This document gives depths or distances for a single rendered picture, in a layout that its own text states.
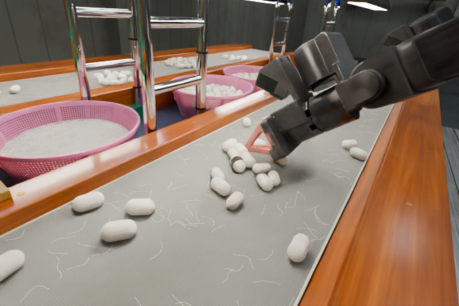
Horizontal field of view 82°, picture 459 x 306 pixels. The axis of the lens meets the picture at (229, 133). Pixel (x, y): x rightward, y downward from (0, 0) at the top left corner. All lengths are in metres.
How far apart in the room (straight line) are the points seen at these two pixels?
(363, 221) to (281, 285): 0.14
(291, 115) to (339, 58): 0.10
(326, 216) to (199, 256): 0.18
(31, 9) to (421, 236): 2.57
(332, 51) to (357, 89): 0.08
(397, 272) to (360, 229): 0.06
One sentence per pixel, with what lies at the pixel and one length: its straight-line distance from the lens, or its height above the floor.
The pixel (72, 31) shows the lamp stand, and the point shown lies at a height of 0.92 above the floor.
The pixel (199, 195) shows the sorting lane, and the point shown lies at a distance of 0.40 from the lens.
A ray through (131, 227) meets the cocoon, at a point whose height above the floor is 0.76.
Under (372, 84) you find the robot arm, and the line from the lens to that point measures 0.33.
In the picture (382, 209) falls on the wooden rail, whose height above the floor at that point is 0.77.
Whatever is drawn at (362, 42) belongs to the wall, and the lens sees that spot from 7.89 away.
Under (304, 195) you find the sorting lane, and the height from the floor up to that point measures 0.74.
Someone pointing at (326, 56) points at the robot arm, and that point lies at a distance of 0.40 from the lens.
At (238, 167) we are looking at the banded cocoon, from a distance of 0.44.
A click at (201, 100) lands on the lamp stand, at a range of 0.62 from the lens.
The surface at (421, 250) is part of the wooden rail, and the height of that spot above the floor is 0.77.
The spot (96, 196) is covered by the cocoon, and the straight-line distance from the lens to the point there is 0.39.
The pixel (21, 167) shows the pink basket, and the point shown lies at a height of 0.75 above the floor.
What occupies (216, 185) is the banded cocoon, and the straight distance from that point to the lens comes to 0.39.
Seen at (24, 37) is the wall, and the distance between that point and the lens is 2.58.
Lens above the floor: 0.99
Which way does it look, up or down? 25 degrees down
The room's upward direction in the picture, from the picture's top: 5 degrees clockwise
